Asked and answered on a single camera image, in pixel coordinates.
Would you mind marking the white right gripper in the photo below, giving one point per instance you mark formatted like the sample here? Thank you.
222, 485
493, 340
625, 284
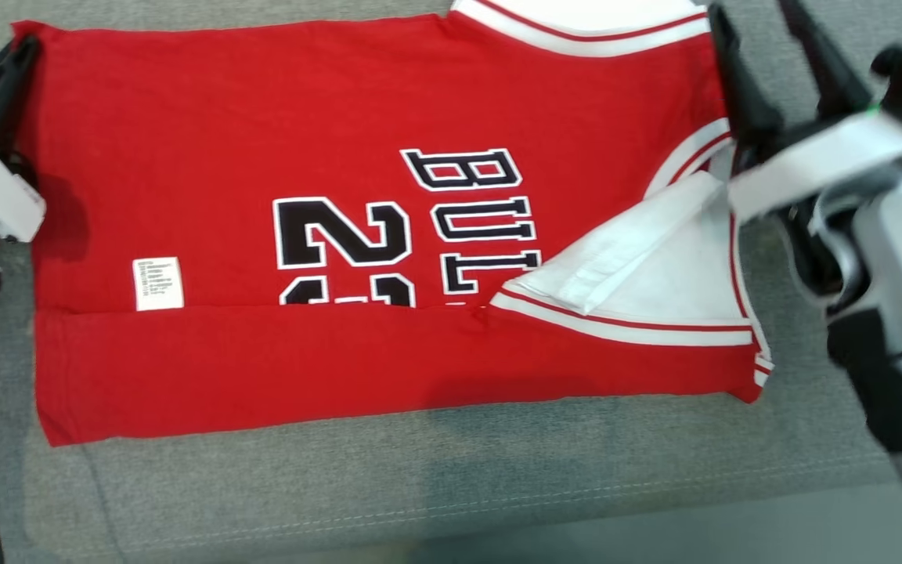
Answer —
819, 160

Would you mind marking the red white basketball jersey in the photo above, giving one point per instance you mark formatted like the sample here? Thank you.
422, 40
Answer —
224, 117

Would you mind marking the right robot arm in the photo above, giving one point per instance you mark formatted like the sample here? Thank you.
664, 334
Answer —
889, 258

